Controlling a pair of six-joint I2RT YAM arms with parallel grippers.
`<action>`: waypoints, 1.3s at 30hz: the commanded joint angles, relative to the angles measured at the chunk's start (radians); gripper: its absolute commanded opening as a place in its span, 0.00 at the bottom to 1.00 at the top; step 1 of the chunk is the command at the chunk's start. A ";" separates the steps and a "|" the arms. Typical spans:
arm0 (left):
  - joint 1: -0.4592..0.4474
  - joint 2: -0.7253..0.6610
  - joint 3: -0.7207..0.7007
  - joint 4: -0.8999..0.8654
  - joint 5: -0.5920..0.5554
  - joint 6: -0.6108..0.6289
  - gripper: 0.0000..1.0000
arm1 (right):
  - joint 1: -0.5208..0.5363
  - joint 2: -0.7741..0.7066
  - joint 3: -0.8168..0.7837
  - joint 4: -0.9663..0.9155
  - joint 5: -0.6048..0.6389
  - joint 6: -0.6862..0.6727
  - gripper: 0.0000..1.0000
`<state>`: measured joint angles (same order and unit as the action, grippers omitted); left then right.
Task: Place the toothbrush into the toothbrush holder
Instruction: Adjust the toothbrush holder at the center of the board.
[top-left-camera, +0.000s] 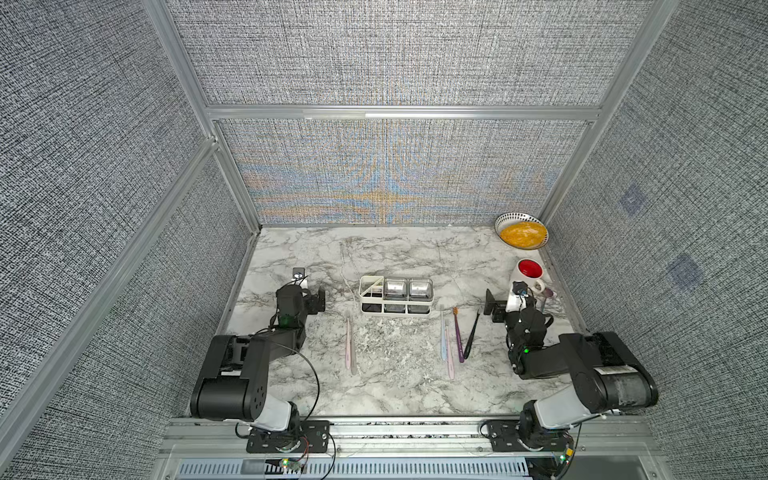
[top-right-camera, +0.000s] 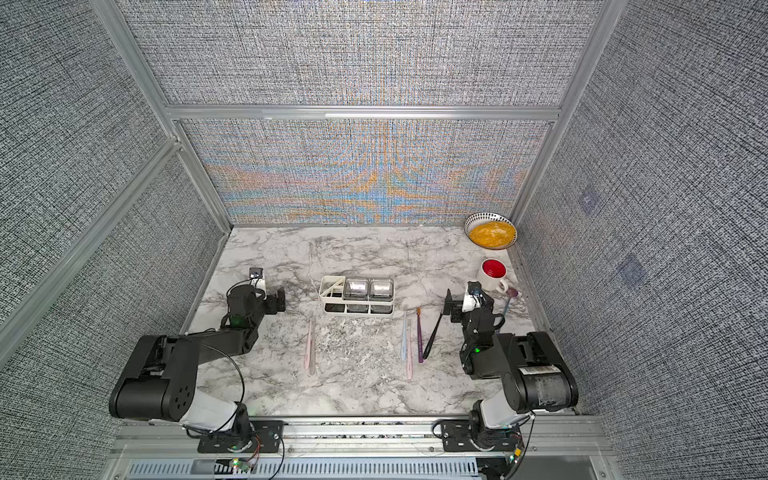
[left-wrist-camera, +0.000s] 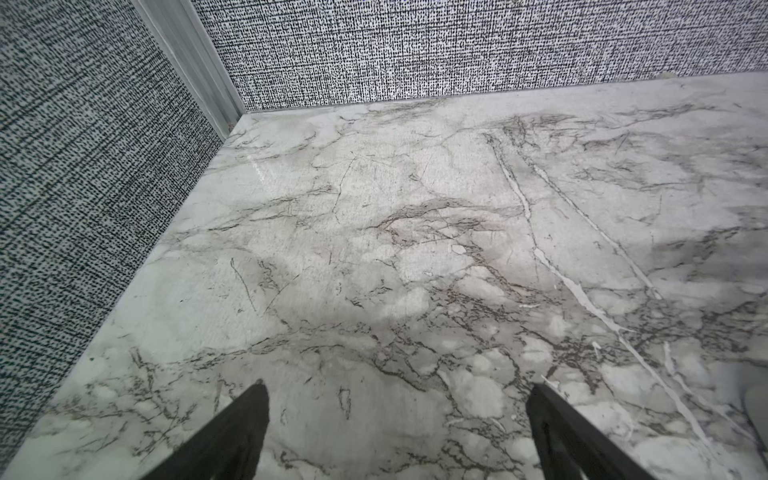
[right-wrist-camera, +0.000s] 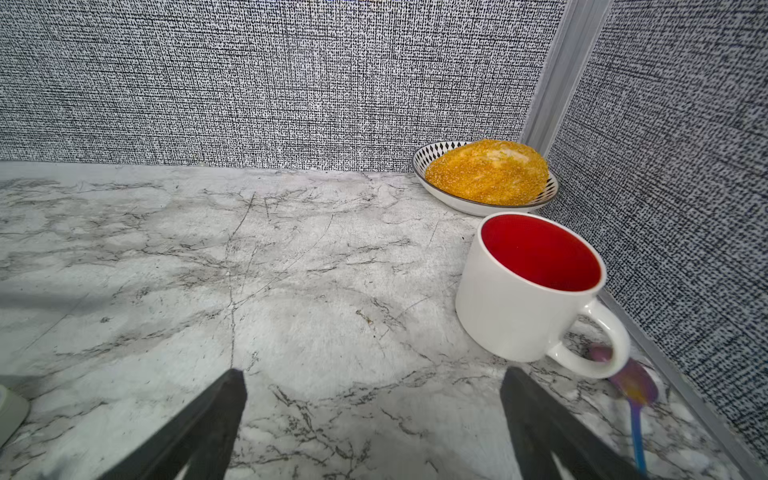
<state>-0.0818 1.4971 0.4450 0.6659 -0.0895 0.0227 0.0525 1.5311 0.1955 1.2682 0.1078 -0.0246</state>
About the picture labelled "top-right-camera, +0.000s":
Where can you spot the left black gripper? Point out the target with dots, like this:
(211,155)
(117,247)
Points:
(273,307)

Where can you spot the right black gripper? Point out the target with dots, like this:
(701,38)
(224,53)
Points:
(456,307)

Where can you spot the black toothbrush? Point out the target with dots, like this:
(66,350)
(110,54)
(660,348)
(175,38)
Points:
(429,345)

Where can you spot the white toothbrush holder caddy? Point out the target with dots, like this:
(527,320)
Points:
(330,296)

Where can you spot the pink toothbrush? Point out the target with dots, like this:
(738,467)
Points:
(308,347)
(409,363)

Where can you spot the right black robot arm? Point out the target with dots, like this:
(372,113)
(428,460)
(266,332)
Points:
(532,372)

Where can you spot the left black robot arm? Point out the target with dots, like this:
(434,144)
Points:
(159,380)

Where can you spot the purple orange toothbrush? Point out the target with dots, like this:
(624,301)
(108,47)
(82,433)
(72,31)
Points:
(419,342)

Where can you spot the white mug red inside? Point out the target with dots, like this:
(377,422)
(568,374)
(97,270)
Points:
(492,276)

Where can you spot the clear cup right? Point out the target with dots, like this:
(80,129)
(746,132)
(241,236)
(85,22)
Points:
(381,289)

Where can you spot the clear cup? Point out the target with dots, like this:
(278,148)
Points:
(356,289)
(381,289)

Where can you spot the clear cup left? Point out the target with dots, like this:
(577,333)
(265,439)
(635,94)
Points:
(356,289)

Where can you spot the patterned bowl with yellow food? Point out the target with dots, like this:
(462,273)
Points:
(490,230)

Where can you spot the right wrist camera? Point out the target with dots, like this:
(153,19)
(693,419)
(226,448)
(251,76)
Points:
(474,297)

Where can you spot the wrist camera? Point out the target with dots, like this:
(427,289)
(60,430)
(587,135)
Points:
(256,278)
(474,297)

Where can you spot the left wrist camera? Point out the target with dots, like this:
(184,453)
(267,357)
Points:
(256,278)

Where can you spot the blue handled spoon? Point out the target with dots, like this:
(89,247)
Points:
(511,296)

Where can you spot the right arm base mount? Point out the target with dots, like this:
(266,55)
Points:
(462,435)

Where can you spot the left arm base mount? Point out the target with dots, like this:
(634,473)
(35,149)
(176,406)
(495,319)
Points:
(263,436)

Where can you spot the white slotted cable duct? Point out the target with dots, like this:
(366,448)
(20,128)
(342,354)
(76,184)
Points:
(307,468)

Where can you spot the aluminium front rail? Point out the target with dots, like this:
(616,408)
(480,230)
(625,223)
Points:
(368,436)

